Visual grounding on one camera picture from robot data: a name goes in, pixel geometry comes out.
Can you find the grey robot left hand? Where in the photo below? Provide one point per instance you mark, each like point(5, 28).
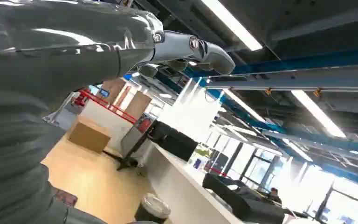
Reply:
point(58, 37)

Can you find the wooden door panel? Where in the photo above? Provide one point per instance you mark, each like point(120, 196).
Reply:
point(113, 90)
point(138, 105)

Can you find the red railing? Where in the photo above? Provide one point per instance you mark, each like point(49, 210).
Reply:
point(109, 106)

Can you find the brown cardboard box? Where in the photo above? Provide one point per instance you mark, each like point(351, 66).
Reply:
point(88, 138)

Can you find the red fire extinguisher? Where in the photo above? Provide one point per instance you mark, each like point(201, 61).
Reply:
point(144, 125)

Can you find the ribbed grey left arm sleeve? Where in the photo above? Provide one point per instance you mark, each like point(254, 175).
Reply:
point(9, 154)

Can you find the black stand with legs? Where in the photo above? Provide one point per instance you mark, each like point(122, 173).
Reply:
point(133, 148)

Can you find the black monitor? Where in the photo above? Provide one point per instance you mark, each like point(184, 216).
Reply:
point(175, 140)

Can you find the long white counter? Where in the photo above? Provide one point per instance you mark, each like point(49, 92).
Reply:
point(183, 188)

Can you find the black bin with white liner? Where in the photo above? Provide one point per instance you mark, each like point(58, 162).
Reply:
point(153, 210)

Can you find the blue ceiling beam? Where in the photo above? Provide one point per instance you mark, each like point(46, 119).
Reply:
point(296, 61)
point(290, 136)

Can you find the black equipment on counter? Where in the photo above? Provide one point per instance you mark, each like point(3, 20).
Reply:
point(244, 201)

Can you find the person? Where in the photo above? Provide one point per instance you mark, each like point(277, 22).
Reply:
point(274, 196)

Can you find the grey ceiling rail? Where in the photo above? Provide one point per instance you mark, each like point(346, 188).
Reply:
point(290, 81)

